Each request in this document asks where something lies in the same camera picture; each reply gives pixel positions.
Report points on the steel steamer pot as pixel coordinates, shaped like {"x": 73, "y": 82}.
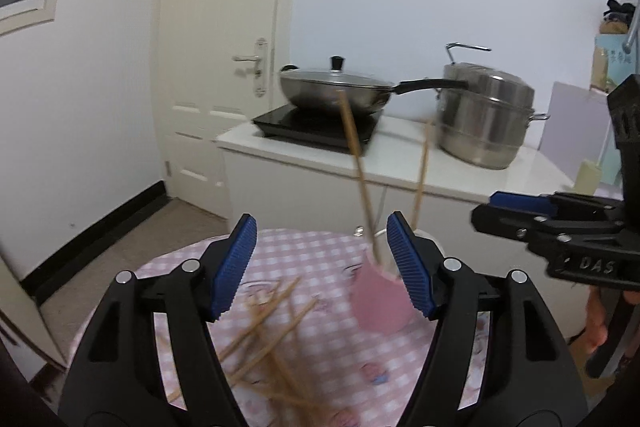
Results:
{"x": 480, "y": 127}

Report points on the lavender cutting board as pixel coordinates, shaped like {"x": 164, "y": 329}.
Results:
{"x": 570, "y": 127}

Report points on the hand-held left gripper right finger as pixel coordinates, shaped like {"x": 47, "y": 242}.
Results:
{"x": 407, "y": 267}

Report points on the person's right hand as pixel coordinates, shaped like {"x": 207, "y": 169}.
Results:
{"x": 596, "y": 317}

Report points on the black induction cooker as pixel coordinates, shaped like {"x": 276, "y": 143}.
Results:
{"x": 300, "y": 129}

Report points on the pile of wooden chopsticks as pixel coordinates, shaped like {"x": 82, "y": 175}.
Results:
{"x": 270, "y": 309}

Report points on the pink checkered tablecloth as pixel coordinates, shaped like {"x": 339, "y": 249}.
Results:
{"x": 310, "y": 257}

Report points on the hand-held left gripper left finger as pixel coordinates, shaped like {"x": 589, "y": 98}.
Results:
{"x": 235, "y": 272}

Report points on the white cabinet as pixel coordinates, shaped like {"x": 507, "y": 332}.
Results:
{"x": 300, "y": 187}

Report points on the dark cloth bundle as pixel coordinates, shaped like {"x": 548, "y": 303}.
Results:
{"x": 620, "y": 9}

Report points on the pink cup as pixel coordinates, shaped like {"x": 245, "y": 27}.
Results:
{"x": 377, "y": 302}

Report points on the metal pole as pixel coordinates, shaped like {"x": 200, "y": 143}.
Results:
{"x": 634, "y": 17}

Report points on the beige cup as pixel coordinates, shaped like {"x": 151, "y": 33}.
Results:
{"x": 587, "y": 179}

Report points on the white cabinet panel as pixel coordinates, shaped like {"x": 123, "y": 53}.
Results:
{"x": 25, "y": 297}

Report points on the glass lid with black knob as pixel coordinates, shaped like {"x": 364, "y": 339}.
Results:
{"x": 325, "y": 77}

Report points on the light blue box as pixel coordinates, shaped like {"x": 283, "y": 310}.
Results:
{"x": 607, "y": 62}

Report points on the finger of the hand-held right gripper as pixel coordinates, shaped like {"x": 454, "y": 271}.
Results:
{"x": 505, "y": 222}
{"x": 520, "y": 202}

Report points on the white door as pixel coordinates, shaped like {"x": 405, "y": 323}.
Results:
{"x": 220, "y": 32}

